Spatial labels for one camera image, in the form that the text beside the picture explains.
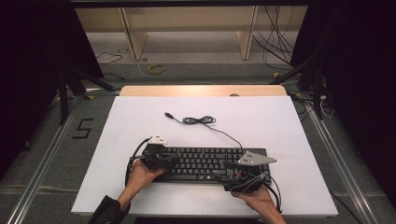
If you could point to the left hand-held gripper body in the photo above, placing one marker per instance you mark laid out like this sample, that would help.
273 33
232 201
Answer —
154 155

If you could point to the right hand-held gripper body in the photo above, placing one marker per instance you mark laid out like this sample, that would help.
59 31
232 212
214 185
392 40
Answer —
246 182

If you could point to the black keyboard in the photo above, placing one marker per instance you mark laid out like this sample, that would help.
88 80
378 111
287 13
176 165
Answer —
199 163

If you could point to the person's right hand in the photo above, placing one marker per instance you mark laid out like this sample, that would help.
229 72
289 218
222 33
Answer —
258 200

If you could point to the person's left hand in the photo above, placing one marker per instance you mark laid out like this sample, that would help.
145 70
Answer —
141 177

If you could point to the white board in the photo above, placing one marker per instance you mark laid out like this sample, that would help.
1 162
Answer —
255 124

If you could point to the person's black sleeve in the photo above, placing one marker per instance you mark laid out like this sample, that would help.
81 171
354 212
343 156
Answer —
107 211

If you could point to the wooden table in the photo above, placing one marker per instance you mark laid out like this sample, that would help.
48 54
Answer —
202 90

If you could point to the yellow tape roll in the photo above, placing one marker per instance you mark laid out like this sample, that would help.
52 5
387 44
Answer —
155 68

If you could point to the black metal stand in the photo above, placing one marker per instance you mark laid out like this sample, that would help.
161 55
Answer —
311 77
74 84

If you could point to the wooden shelf unit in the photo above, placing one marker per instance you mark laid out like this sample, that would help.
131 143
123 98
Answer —
190 21

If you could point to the black curtain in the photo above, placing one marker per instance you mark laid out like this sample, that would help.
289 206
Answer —
358 77
34 62

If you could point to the aluminium floor rail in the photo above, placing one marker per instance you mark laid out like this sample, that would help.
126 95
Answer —
339 168
40 174

